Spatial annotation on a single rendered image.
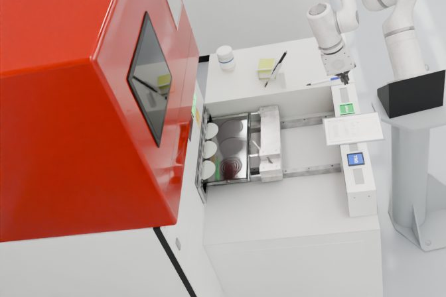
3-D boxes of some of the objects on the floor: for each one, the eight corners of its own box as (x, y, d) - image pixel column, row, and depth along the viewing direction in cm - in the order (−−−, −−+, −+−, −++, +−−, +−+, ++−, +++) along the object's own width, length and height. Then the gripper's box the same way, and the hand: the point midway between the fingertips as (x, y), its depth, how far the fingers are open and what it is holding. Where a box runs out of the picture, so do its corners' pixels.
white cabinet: (247, 342, 246) (202, 246, 191) (249, 182, 314) (217, 77, 259) (388, 335, 234) (385, 230, 178) (359, 170, 302) (350, 58, 246)
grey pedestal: (459, 170, 286) (474, 49, 230) (499, 236, 254) (527, 115, 198) (367, 191, 290) (359, 77, 235) (394, 259, 258) (393, 146, 202)
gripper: (351, 31, 182) (365, 69, 193) (310, 45, 187) (325, 81, 198) (354, 44, 176) (368, 83, 188) (311, 58, 181) (327, 95, 193)
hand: (344, 78), depth 192 cm, fingers closed
